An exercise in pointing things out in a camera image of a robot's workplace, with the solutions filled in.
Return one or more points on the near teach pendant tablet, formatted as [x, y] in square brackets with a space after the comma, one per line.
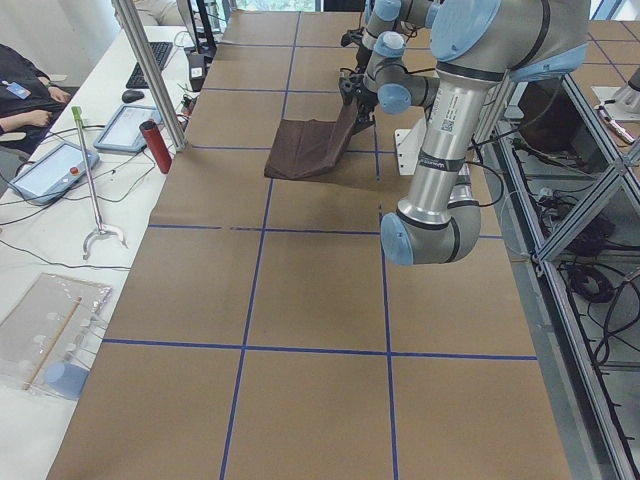
[51, 176]

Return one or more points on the brown t-shirt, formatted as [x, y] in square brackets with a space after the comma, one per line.
[303, 149]

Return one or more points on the person in black jacket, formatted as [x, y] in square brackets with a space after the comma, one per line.
[30, 101]

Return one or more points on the red water bottle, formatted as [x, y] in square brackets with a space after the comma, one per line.
[156, 144]

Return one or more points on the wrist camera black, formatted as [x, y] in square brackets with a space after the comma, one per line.
[349, 85]
[352, 36]

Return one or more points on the far teach pendant tablet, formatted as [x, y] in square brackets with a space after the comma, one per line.
[122, 133]

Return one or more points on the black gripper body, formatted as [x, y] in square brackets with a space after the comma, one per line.
[364, 101]

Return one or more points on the clear plastic bag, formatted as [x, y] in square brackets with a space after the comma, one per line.
[28, 327]

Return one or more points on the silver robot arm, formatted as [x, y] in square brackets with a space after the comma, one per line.
[401, 16]
[476, 45]

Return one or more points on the teach pendant tablet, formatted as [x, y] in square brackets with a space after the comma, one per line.
[51, 176]
[122, 133]

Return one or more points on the black box with label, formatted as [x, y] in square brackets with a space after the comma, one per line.
[197, 70]

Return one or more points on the brown paper table cover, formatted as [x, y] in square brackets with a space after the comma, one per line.
[262, 334]

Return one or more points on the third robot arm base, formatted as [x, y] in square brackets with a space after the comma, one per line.
[620, 103]

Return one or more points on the wooden stick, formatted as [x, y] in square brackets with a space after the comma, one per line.
[28, 383]

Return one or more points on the light blue cap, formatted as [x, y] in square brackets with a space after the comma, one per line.
[66, 379]

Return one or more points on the metal reacher grabber tool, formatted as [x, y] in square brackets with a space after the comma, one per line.
[101, 230]

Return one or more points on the black computer mouse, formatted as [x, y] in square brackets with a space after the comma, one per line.
[132, 95]

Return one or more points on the aluminium frame post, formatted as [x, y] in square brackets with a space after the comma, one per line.
[139, 43]

